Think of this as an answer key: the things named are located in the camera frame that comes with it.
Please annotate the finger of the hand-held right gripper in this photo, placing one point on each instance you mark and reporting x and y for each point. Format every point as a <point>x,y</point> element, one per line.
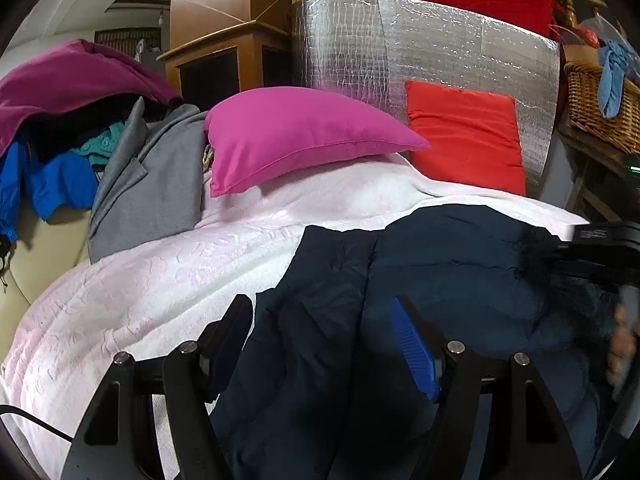
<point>580,262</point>

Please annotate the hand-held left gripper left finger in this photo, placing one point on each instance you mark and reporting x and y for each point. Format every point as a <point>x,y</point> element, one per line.
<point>229,347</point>

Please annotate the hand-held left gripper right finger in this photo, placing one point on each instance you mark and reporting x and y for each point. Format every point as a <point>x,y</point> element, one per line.
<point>412,350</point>

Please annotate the navy puffer jacket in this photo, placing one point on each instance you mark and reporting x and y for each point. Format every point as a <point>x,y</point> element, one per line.
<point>325,335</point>

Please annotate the person's right hand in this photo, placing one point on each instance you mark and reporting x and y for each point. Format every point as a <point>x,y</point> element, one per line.
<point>620,345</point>

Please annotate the dark wooden table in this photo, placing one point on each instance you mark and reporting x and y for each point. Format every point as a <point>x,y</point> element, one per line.
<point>595,180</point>

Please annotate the white textured blanket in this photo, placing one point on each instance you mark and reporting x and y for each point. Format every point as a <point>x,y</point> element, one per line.
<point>175,285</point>

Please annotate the wicker basket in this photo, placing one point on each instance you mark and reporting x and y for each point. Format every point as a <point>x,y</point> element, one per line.
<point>590,105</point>

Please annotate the light blue cloth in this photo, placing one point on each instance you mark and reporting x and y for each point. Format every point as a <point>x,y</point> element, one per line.
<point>612,80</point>

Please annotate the red pillow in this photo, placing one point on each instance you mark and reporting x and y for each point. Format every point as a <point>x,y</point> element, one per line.
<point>465,135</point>

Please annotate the grey coat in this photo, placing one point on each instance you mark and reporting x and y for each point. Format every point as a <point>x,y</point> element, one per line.
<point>150,185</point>

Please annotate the brown paper bag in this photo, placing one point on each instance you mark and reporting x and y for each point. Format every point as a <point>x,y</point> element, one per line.
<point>580,52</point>

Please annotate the beige sofa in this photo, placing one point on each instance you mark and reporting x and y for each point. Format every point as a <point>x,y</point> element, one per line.
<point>45,260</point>

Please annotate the clear plastic bag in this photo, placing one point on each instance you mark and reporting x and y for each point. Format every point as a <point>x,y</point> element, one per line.
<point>600,25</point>

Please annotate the pink pillow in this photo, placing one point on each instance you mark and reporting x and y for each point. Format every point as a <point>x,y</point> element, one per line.
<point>300,135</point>

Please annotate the teal garment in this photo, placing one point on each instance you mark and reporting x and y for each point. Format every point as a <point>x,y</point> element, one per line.
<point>105,145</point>

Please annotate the blue jacket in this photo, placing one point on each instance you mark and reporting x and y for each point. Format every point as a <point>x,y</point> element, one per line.
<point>55,180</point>

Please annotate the black garment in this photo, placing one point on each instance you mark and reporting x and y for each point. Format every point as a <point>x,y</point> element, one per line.
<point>65,125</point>

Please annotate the silver foil insulation mat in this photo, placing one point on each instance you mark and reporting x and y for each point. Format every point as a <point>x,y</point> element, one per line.
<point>350,50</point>

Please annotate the magenta garment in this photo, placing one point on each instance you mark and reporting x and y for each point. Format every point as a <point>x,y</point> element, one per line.
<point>65,85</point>

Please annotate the dark slatted panel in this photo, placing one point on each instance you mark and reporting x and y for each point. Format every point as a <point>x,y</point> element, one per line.
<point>125,37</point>

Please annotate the wooden cabinet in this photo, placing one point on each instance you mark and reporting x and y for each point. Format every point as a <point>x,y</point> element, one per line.
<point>215,0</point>

